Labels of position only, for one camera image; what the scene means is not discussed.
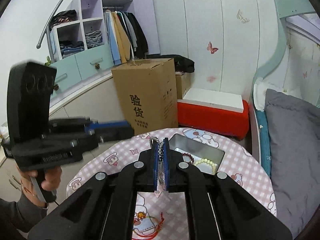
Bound grey metal tin box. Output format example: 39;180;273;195
169;134;225;174

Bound pink checkered tablecloth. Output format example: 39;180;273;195
66;128;291;239

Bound teal bed sheet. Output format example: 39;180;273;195
255;110;271;177

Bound grey duvet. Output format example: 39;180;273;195
265;89;319;239

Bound metal stair handrail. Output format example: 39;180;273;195
36;0;64;62

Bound large cardboard box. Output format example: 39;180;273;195
112;59;178;135

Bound teal drawer cabinet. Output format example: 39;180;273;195
51;44;113;99

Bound red storage bench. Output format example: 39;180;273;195
177;100;249;140

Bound silver chain jewelry pile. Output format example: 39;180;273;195
149;137;166;198

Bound purple shelf wardrobe unit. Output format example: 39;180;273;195
49;0;160;62

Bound red string bracelet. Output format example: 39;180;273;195
132;211;166;238

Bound white pillow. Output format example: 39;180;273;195
253;77;287;112

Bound dark red bead bracelet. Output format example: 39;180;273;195
182;152;199;165

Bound person's left hand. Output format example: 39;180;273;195
17;166;62;209

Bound hanging clothes row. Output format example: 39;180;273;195
104;10;149;66

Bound white wardrobe doors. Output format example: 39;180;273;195
153;0;278;100

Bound person's dark sleeve forearm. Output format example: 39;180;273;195
1;193;48;239

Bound small cardboard box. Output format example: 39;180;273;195
176;73;191;99

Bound cream bead bracelet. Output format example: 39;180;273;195
194;157;219;175

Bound teal bunk bed frame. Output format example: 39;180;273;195
249;0;319;164

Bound white board on bench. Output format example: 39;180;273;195
178;88;244;113

